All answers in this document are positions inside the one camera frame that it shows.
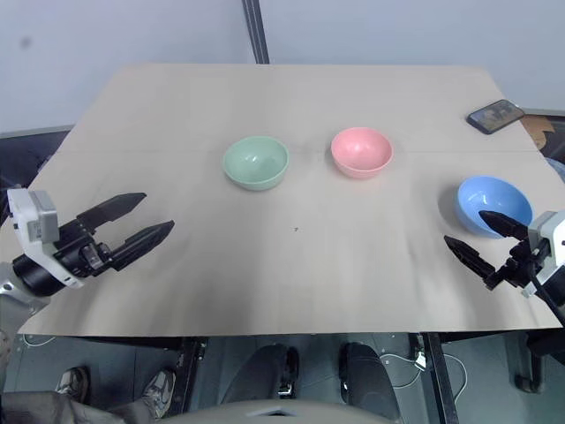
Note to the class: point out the brown cardboard box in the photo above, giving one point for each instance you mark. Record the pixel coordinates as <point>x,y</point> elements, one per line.
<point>543,132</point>

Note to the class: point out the blue bowl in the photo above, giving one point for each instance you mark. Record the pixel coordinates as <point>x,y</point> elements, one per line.
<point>490,199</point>

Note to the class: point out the grey sneaker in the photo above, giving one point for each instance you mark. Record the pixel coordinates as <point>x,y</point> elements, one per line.
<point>160,393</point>
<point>73,383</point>

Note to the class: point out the black smartphone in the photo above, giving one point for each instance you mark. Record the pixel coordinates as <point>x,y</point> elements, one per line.
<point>495,116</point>

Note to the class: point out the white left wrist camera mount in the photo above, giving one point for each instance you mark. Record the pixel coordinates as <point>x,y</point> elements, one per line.
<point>30,214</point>

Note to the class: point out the dark rounded robot foot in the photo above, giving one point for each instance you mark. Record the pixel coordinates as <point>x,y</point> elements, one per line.
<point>366,375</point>
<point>260,375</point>

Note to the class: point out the black table leg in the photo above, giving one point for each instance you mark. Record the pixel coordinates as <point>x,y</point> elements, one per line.
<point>190,371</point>
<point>441,380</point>

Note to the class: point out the dark trouser legs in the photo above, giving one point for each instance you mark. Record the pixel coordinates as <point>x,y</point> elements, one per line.
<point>53,408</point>

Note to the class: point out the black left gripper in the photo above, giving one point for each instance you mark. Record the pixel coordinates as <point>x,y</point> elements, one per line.
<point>81,254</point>

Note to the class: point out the black vertical post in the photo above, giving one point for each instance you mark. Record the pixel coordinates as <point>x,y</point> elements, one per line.
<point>257,31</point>

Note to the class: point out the green bowl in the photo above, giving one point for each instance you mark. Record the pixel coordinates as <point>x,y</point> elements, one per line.
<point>256,163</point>

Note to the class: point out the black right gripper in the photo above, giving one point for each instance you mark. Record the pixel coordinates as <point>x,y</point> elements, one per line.
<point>514,269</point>

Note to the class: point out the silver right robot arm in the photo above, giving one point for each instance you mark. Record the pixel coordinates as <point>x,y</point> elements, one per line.
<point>557,282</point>

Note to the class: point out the black wheeled stand base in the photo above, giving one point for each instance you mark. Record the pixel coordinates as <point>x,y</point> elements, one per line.
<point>536,358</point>

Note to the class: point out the red bowl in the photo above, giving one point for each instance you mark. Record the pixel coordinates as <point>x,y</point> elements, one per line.
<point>362,152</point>

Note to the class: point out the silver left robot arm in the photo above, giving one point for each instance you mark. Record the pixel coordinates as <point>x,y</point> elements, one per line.
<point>33,277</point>

